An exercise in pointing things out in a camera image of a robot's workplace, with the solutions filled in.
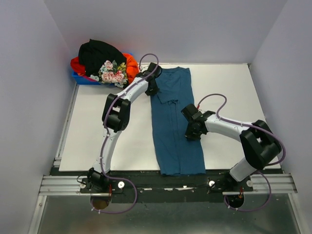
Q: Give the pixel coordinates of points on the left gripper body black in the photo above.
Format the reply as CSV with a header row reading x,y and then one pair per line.
x,y
152,91

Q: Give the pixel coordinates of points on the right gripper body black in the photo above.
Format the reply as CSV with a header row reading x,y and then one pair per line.
x,y
191,133

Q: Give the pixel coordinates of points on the teal blue t shirt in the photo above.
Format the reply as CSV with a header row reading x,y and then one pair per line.
x,y
175,154

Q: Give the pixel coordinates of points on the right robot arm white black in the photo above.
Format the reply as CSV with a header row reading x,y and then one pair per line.
x,y
259,145

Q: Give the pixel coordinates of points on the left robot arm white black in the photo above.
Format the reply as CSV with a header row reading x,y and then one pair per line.
x,y
115,118

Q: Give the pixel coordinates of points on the orange t shirt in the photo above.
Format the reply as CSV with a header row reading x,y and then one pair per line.
x,y
131,67

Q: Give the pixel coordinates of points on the black floral t shirt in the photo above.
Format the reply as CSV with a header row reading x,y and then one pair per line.
x,y
103,63

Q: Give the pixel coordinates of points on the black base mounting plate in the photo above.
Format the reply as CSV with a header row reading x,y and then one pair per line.
x,y
153,187

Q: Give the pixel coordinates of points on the blue plastic bin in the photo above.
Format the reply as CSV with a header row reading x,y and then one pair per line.
x,y
80,78

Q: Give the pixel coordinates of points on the aluminium extrusion rail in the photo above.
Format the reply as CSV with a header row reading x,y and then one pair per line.
x,y
61,186

